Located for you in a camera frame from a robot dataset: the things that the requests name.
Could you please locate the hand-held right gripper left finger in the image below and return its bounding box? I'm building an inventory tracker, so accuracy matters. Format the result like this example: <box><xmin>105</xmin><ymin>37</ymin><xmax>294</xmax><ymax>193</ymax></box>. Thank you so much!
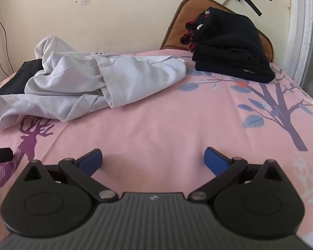
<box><xmin>22</xmin><ymin>148</ymin><xmax>118</xmax><ymax>203</ymax></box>

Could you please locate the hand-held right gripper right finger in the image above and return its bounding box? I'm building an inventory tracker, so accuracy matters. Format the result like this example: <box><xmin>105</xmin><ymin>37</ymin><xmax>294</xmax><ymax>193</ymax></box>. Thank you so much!
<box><xmin>189</xmin><ymin>147</ymin><xmax>285</xmax><ymax>202</ymax></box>

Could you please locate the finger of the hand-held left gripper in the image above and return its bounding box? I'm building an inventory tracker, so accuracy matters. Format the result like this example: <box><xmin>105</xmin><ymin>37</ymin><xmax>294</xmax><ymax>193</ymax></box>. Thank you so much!
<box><xmin>0</xmin><ymin>147</ymin><xmax>14</xmax><ymax>174</ymax></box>

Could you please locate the pale grey shirt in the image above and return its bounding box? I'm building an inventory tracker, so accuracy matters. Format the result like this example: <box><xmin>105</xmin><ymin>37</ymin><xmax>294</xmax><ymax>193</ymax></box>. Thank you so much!
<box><xmin>0</xmin><ymin>35</ymin><xmax>187</xmax><ymax>131</ymax></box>

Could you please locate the folded black clothes stack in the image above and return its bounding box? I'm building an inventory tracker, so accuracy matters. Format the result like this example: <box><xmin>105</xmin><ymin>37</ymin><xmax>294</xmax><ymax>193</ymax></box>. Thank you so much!
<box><xmin>185</xmin><ymin>6</ymin><xmax>276</xmax><ymax>83</ymax></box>

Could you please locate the pink tree print bed sheet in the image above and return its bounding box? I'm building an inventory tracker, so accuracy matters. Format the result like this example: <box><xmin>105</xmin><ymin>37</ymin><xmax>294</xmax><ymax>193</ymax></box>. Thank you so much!
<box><xmin>0</xmin><ymin>48</ymin><xmax>313</xmax><ymax>250</ymax></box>

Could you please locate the black cloth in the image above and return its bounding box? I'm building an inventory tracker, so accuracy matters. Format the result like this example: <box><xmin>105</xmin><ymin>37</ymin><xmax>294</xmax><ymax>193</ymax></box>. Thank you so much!
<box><xmin>0</xmin><ymin>59</ymin><xmax>44</xmax><ymax>108</ymax></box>

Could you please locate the red black striped garment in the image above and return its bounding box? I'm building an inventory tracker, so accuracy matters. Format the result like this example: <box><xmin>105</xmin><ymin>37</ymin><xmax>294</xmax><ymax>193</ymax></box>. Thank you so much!
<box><xmin>180</xmin><ymin>8</ymin><xmax>212</xmax><ymax>53</ymax></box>

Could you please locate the white window frame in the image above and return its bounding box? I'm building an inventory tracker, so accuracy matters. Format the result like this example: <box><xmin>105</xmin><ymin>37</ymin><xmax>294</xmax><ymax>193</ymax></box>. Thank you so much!
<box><xmin>285</xmin><ymin>0</ymin><xmax>313</xmax><ymax>85</ymax></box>

